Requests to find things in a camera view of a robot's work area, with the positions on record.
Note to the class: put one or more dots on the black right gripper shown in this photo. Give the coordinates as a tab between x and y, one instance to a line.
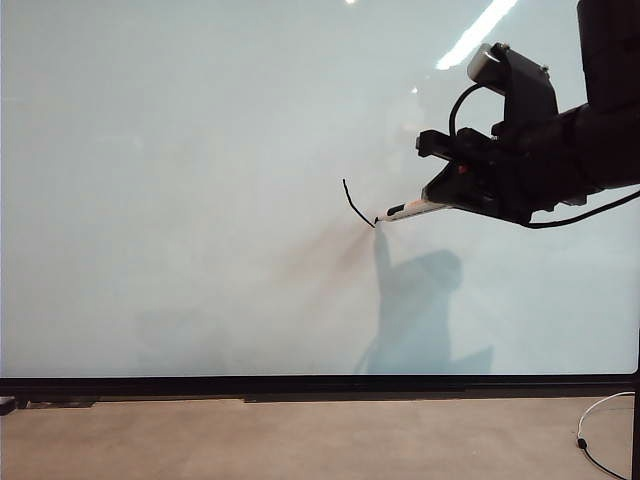
525	170

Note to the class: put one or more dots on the white whiteboard marker pen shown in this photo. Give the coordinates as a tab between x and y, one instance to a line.
405	210

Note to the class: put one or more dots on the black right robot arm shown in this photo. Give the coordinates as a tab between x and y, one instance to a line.
610	140

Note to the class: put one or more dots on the white glass whiteboard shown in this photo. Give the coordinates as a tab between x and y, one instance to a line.
200	175

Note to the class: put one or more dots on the small black floor block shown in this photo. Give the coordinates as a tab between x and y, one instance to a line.
6	404

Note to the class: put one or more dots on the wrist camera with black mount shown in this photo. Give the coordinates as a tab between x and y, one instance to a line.
530	85

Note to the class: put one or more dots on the black whiteboard bottom rail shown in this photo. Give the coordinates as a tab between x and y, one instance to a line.
320	385

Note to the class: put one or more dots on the black whiteboard stand post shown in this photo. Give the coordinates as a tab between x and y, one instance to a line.
637	430

